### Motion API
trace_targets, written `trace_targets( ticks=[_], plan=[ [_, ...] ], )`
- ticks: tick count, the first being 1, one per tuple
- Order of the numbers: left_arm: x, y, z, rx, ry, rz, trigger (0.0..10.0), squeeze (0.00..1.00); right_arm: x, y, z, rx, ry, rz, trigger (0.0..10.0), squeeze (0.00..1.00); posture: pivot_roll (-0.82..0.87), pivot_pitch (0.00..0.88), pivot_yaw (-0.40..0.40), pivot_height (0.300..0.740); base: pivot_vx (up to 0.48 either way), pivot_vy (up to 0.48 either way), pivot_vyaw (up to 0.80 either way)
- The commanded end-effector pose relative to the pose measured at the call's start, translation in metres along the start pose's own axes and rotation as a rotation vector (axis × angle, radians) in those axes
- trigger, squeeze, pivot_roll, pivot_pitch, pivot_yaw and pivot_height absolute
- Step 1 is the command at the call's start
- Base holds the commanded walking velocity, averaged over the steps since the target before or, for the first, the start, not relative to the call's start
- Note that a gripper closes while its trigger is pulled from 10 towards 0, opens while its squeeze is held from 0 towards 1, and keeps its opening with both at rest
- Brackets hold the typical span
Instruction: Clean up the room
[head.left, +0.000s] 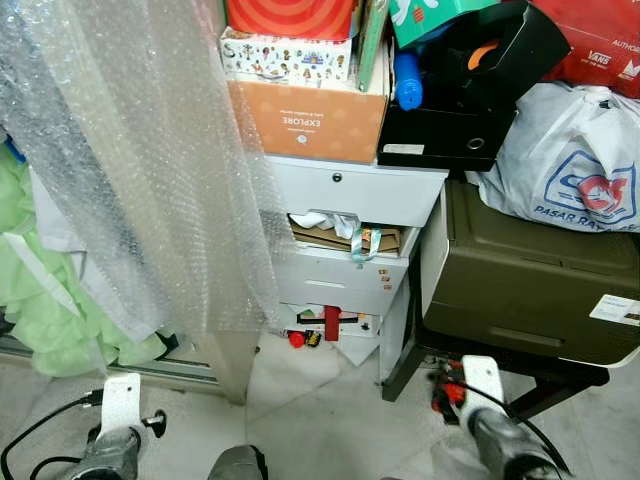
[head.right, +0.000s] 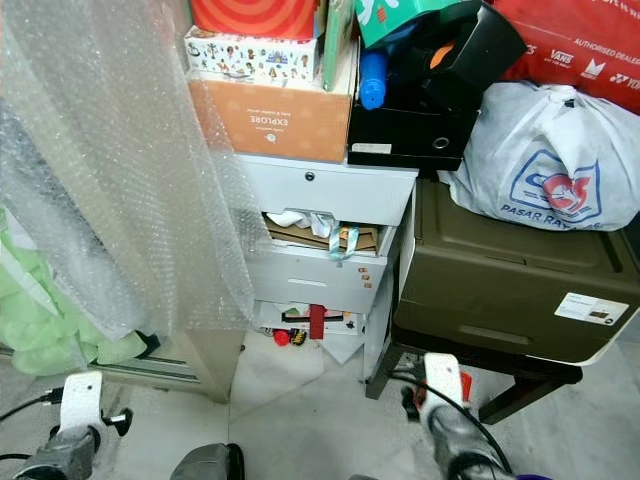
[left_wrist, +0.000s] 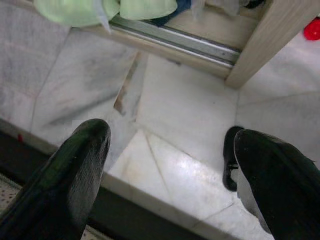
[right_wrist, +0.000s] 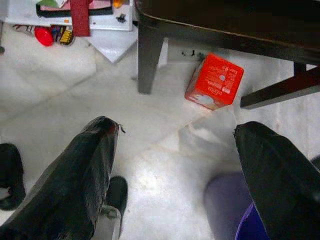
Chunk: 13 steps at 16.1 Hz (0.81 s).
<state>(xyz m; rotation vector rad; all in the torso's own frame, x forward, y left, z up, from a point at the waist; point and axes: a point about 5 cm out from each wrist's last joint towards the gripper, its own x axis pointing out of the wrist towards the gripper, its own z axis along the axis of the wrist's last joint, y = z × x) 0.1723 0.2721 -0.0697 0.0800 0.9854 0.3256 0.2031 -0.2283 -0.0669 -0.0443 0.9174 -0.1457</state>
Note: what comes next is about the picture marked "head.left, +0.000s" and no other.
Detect silver robot left leg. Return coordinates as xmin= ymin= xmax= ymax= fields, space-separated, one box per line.
xmin=206 ymin=444 xmax=270 ymax=480

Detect white paper sheet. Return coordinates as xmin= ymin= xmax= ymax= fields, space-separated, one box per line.
xmin=333 ymin=338 xmax=383 ymax=368

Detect olive green storage chest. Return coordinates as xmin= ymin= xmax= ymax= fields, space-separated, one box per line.
xmin=419 ymin=179 xmax=640 ymax=368

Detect upright red item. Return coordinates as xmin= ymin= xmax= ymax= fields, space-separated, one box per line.
xmin=321 ymin=304 xmax=344 ymax=343

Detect light green plastic bag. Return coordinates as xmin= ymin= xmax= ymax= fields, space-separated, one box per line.
xmin=0 ymin=150 xmax=173 ymax=379

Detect brown cardboard piece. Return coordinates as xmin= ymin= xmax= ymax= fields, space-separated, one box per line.
xmin=289 ymin=214 xmax=404 ymax=255

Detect white drawer cabinet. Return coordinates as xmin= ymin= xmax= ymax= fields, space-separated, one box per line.
xmin=255 ymin=154 xmax=449 ymax=388

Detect black open box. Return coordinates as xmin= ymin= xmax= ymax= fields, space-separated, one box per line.
xmin=376 ymin=4 xmax=573 ymax=172

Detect white printed plastic bag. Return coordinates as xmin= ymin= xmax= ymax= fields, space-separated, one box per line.
xmin=466 ymin=81 xmax=640 ymax=234

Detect clear bubble wrap sheet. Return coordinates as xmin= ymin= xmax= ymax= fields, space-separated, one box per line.
xmin=0 ymin=0 xmax=293 ymax=343

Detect orange cardboard box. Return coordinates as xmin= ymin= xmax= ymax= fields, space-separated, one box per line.
xmin=227 ymin=77 xmax=390 ymax=167

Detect blue bottle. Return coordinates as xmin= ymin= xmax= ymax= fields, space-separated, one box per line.
xmin=392 ymin=51 xmax=426 ymax=112

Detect orange curved object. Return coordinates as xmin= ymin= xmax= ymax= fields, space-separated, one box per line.
xmin=466 ymin=39 xmax=502 ymax=72

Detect thin green box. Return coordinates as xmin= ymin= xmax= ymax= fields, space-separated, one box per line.
xmin=354 ymin=0 xmax=393 ymax=94

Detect white cartoon figure box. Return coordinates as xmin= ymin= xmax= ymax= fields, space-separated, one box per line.
xmin=219 ymin=27 xmax=354 ymax=91

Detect teal box white flowers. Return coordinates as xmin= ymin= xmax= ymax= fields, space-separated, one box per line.
xmin=388 ymin=0 xmax=526 ymax=50

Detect red concentric circle box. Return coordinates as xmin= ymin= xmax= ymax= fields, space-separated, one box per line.
xmin=224 ymin=0 xmax=359 ymax=42

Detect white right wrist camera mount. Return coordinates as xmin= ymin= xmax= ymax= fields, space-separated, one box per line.
xmin=459 ymin=354 xmax=505 ymax=418

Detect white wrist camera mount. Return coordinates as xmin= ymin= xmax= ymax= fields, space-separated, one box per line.
xmin=459 ymin=354 xmax=505 ymax=418
xmin=97 ymin=372 xmax=145 ymax=443

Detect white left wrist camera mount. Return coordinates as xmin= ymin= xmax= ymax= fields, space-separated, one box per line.
xmin=97 ymin=372 xmax=145 ymax=443

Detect beige sliding door frame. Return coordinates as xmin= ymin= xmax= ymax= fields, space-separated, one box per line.
xmin=0 ymin=328 xmax=263 ymax=407

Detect black table frame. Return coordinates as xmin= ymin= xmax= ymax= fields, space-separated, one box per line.
xmin=379 ymin=318 xmax=613 ymax=423

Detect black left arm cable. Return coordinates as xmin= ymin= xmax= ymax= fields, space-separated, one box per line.
xmin=0 ymin=393 xmax=107 ymax=480

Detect teal lanyard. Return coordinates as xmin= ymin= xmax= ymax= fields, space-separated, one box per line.
xmin=349 ymin=227 xmax=384 ymax=265

